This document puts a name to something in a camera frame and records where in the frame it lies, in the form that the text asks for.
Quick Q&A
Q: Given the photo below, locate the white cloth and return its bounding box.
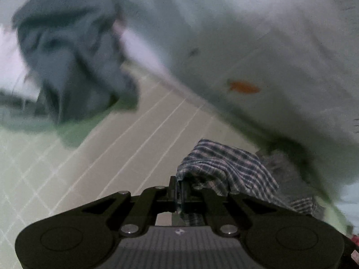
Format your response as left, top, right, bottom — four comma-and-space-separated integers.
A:
0, 21, 171, 100

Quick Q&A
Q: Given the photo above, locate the pale carrot print quilt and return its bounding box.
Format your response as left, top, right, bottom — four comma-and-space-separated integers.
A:
0, 0, 359, 200

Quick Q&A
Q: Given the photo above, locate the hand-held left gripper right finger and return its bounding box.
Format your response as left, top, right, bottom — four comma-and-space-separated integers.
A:
179, 181, 309, 236

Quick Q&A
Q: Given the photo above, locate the green grid bed sheet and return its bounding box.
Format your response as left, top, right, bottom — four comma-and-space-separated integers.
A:
0, 62, 354, 269

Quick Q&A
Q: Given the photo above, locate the blue plaid shirt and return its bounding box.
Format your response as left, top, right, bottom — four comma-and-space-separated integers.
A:
176, 139, 318, 226

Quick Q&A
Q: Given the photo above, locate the dark grey cloth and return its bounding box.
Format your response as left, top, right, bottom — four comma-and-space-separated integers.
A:
255, 148, 315, 200

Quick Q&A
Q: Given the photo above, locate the grey-green garment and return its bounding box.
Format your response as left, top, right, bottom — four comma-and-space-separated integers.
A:
11, 0, 140, 127

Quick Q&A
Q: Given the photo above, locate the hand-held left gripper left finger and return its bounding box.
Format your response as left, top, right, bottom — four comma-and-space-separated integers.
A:
81, 175, 178, 236

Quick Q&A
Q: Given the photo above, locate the red checked folded garment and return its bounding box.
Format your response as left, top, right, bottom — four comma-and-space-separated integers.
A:
349, 234, 359, 259

